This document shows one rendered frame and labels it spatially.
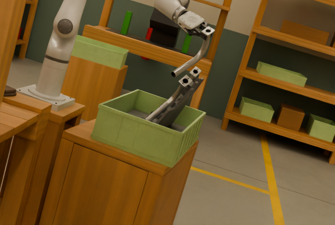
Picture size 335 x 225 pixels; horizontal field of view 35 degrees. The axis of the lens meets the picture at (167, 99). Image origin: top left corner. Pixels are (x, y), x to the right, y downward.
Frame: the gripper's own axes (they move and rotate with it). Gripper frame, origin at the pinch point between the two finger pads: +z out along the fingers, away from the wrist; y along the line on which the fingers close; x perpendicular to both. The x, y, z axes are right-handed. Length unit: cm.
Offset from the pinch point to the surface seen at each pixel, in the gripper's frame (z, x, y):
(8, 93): -41, 15, -84
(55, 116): -27, 30, -70
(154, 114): 7.2, 21.6, -39.9
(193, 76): -0.8, 29.9, -1.3
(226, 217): 31, 198, 41
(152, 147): 17, 28, -50
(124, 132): 3, 27, -55
